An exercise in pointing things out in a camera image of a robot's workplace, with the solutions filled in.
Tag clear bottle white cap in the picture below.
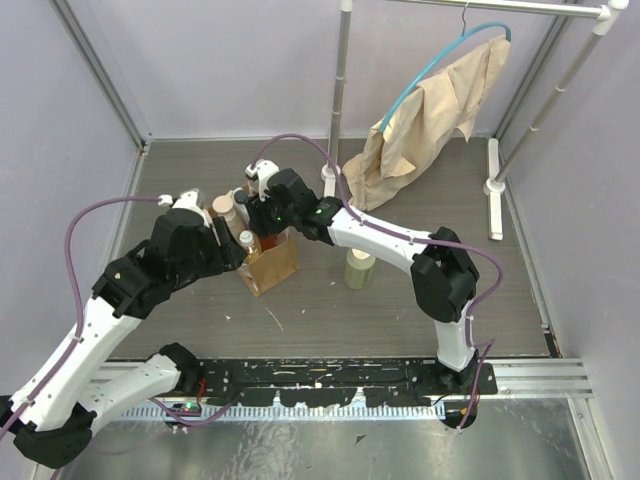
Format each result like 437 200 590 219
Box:
238 230 261 265

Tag orange bottle blue pump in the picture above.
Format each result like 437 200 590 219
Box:
259 232 287 252

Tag watermelon print canvas bag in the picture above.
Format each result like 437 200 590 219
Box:
238 225 300 297

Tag olive green lotion bottle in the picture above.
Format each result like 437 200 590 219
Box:
344 249 376 290

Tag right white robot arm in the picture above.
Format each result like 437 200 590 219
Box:
245 161 479 394

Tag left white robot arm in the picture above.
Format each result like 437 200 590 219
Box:
1 208 246 469

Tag white bottle dark cap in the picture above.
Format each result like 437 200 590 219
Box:
232 188 250 225

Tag beige bottle round cap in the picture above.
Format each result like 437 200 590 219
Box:
212 192 246 244

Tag beige shirt on hanger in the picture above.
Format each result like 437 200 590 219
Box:
342 36 510 211

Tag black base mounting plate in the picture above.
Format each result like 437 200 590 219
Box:
166 358 498 408

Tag teal clothes hanger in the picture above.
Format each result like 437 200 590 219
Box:
378 22 512 133

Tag metal clothes rack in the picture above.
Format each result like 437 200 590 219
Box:
328 0 629 241

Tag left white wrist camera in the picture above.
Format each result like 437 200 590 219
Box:
157 188 210 224

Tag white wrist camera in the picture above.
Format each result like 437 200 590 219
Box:
245 159 279 200
157 188 210 224

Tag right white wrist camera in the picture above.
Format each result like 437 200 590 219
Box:
245 159 279 200

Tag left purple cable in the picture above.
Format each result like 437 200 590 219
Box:
0 195 236 441

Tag purple cable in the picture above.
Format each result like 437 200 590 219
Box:
254 132 503 432
0 195 236 441

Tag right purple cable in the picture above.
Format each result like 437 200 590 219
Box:
254 132 503 432

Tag aluminium frame post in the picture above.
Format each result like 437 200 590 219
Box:
51 0 153 148

